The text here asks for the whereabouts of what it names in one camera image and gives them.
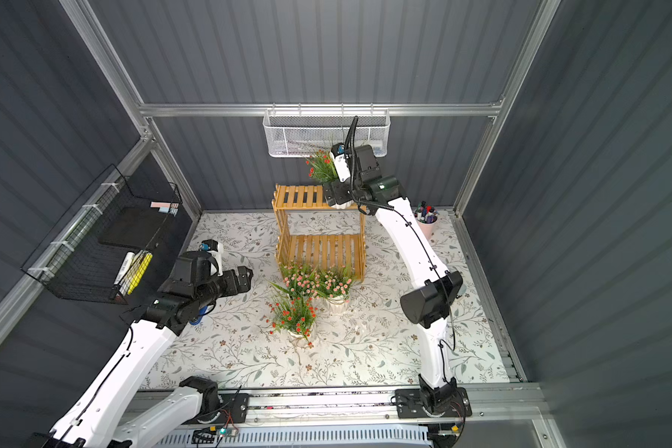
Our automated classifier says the red flower pot one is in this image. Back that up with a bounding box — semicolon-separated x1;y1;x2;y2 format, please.
306;149;339;184

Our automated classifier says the pink flower pot one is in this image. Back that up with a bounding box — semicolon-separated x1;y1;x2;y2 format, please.
272;264;317;300

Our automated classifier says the red flower pot two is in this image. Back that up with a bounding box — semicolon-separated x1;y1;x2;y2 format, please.
270;293;317;345

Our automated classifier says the pink flower pot two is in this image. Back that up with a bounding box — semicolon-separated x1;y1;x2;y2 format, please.
314;266;355;315

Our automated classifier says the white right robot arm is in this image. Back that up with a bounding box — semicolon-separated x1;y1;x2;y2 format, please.
325;167;470;419

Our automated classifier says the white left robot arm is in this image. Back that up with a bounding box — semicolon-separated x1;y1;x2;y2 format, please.
24;266;253;447

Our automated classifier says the wooden two-tier rack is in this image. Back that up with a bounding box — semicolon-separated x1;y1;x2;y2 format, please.
272;184;367;281

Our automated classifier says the blue stapler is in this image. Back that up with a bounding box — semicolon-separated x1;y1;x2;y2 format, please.
190;304;216;326

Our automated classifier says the pink pen cup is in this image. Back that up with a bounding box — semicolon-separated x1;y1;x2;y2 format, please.
416;216;438;240

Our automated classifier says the yellow black marker pack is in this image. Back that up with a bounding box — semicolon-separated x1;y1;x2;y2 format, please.
117;250;153;296

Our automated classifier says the white marker in basket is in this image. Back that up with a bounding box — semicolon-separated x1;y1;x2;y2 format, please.
114;252;134;285

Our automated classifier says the black notebook in basket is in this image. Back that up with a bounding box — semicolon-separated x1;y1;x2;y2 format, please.
98;207;175;250

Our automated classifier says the floral table mat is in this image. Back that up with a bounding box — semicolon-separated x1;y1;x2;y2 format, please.
139;209;511;390

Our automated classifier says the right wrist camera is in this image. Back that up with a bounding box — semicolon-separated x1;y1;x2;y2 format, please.
330;143;350;183

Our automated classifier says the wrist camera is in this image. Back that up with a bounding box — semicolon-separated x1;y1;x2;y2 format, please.
330;143;350;183
200;239;223;276

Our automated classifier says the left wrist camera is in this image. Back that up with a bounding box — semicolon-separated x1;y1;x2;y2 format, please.
200;239;223;276

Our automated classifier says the white wire wall basket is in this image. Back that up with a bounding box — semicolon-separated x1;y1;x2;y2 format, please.
262;109;391;158

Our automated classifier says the black wire wall basket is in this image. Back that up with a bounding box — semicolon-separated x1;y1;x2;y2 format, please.
22;164;182;304

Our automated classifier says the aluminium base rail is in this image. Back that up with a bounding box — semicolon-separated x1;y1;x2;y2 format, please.
88;383;550;427

